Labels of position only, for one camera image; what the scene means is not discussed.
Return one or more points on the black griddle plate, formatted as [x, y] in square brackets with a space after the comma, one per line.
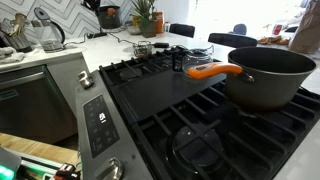
[160, 90]

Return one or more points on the black power strip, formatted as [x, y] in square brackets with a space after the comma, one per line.
[97, 34]

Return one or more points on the clear electric kettle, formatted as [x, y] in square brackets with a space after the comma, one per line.
[48, 33]

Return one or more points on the black stove control panel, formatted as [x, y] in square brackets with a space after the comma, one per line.
[100, 126]

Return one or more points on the grey device green light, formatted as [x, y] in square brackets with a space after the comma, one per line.
[8, 165]

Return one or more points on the black gas stove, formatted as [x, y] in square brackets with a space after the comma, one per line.
[186, 133]

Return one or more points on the red black clamp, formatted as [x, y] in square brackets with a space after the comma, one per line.
[66, 171]

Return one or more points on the orange bottle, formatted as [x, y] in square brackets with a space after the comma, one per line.
[159, 21]

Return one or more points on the green potted plant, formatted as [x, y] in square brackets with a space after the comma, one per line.
[145, 16]

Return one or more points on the brown paper bag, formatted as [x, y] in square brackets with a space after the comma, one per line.
[308, 30]

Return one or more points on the small white bottle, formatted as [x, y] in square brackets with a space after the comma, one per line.
[166, 27]

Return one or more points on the silver stove knob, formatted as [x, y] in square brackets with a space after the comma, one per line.
[111, 170]
[85, 80]

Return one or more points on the grey dish towel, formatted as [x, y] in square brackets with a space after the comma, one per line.
[10, 55]

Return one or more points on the stainless steel dishwasher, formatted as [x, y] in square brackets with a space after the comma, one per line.
[30, 106]

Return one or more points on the orange food items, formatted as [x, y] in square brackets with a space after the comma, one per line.
[275, 40]

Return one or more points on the grey bowl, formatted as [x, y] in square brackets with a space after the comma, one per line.
[133, 29]

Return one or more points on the blue chair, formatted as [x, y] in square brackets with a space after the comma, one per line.
[239, 29]

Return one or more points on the small flat black device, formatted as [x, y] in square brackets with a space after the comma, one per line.
[161, 45]

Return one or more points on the red white box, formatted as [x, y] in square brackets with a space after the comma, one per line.
[277, 29]

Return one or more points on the black chair back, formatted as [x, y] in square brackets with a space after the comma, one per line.
[231, 40]
[181, 30]

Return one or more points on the utensil holder with utensils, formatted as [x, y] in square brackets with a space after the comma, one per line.
[15, 35]

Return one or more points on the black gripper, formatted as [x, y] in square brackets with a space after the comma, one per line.
[90, 5]

